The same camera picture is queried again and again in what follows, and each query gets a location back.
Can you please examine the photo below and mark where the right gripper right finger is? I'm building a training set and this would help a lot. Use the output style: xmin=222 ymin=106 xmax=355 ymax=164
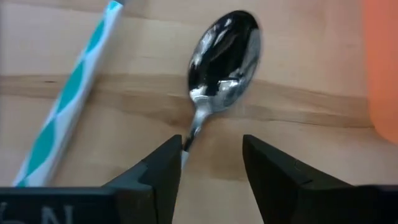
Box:
xmin=243 ymin=134 xmax=357 ymax=224

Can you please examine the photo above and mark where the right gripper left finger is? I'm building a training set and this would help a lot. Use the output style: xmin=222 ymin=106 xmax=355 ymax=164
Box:
xmin=104 ymin=134 xmax=183 ymax=224

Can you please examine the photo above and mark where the teal-handled dark spoon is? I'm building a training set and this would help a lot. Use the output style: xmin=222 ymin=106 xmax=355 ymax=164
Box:
xmin=181 ymin=9 xmax=262 ymax=170

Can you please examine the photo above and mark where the orange plastic bin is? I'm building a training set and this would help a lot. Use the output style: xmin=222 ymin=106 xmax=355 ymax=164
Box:
xmin=360 ymin=0 xmax=398 ymax=146

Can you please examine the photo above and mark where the teal-patterned handle silver spoon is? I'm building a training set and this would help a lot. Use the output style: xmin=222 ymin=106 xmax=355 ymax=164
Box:
xmin=11 ymin=0 xmax=125 ymax=188

